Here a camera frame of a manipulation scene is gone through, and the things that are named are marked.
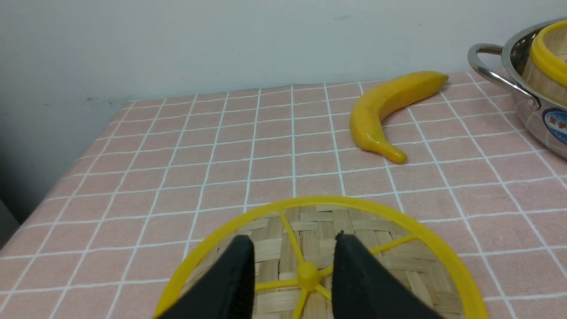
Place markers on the yellow bamboo steamer basket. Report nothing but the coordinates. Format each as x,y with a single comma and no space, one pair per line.
546,69

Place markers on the pink checkered tablecloth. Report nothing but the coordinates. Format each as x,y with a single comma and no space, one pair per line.
166,173

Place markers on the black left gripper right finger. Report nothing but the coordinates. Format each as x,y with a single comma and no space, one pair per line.
362,288

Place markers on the yellow bamboo steamer lid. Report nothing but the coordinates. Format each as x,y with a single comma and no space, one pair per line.
294,243

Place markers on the yellow plastic banana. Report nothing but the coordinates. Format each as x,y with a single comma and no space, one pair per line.
374,106

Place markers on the stainless steel pot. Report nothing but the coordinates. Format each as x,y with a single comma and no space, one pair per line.
503,65

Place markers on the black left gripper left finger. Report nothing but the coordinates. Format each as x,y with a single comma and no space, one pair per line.
225,291

